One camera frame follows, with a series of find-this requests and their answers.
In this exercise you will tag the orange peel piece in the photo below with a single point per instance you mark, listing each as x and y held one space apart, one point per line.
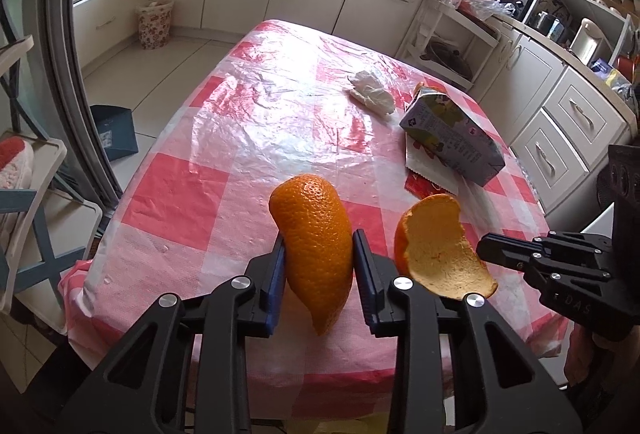
430 246
317 237

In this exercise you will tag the black pan on trolley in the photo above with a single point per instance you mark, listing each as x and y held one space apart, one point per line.
448 57

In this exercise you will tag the floral waste basket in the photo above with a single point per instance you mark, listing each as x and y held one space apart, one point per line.
154 22

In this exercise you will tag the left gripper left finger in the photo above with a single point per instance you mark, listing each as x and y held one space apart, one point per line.
183 357

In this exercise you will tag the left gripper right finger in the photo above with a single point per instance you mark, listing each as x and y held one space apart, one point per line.
499 385

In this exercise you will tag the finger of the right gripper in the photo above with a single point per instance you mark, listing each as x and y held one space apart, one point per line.
507 252

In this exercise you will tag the red white checkered tablecloth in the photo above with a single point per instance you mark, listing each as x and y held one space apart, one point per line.
197 211

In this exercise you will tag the blue white shoe rack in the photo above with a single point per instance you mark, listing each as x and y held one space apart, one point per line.
47 228

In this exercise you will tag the red wrapper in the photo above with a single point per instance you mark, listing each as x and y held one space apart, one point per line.
426 174

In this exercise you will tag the blue dustpan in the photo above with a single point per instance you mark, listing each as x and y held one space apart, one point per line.
115 126

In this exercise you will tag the white tissue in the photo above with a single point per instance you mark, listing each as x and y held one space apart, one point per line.
366 88

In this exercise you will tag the person's right hand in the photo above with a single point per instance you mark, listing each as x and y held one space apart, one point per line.
610 361

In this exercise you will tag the white kitchen cabinets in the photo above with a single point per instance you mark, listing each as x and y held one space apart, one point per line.
557 115

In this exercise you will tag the white kitchen trolley shelf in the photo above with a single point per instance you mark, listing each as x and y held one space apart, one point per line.
438 20

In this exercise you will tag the juice carton box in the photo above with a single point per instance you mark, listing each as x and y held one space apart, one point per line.
438 124

